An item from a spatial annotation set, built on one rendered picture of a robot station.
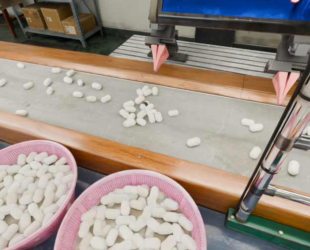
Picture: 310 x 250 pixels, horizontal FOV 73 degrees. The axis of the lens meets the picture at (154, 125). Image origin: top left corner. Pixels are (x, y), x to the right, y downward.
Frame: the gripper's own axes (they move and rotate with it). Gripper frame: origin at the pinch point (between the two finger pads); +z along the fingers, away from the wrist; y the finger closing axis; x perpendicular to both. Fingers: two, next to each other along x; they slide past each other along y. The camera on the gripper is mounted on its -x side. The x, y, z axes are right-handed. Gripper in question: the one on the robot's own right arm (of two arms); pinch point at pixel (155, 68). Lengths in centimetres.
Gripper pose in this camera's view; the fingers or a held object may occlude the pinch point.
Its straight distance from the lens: 71.4
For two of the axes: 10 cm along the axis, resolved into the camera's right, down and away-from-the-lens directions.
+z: -2.4, 9.7, -0.5
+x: 2.7, 1.1, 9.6
